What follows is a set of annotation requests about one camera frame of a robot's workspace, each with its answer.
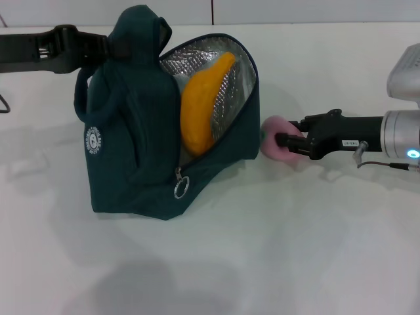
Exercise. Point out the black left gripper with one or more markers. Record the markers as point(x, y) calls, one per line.
point(19, 52)

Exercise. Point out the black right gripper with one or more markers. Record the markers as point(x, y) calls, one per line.
point(354, 131)

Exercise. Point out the pink toy apple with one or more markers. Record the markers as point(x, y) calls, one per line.
point(275, 123)

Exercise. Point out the dark teal insulated lunch bag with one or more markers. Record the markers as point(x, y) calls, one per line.
point(138, 131)

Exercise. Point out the yellow banana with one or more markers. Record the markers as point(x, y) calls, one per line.
point(200, 108)

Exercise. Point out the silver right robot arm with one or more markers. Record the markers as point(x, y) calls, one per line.
point(400, 134)

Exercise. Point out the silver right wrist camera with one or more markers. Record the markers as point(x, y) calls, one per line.
point(405, 78)

